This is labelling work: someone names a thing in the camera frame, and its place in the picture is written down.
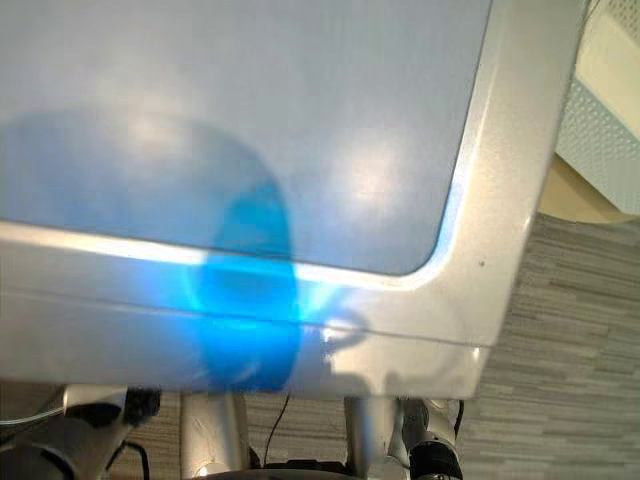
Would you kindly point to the robot right arm silver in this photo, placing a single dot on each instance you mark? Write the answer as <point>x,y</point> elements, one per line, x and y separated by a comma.
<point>434,445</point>

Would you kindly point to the robot left arm silver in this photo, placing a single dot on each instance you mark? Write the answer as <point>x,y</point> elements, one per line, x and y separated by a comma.
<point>85,435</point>

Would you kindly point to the white perforated laundry basket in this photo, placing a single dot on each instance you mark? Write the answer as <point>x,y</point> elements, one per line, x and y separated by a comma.
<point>600,125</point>

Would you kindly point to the robot right leg silver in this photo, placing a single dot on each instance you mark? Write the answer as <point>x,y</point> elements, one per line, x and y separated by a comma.
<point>367,435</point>

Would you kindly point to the robot leg silver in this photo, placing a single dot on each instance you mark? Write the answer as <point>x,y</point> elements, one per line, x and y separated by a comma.
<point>212,435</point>
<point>367,435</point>

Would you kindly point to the robot left leg silver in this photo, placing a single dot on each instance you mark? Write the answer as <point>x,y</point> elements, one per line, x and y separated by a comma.
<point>212,435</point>

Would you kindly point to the beige round wooden stool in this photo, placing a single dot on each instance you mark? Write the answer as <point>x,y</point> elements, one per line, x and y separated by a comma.
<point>565,195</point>

